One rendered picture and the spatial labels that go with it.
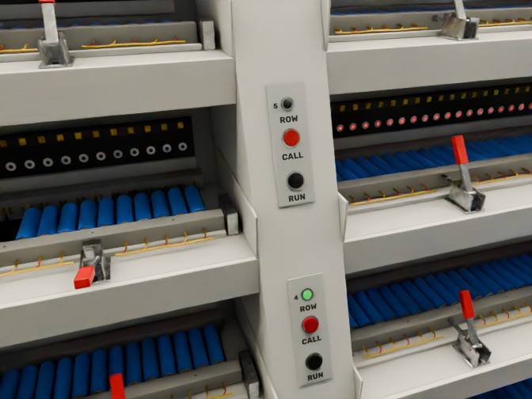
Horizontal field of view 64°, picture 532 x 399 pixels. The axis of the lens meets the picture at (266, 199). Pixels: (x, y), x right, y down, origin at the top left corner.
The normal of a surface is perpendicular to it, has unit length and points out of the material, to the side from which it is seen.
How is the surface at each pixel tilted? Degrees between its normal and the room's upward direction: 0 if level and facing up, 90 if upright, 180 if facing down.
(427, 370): 21
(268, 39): 90
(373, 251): 111
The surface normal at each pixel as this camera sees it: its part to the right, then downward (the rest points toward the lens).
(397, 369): -0.01, -0.88
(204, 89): 0.29, 0.46
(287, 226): 0.27, 0.11
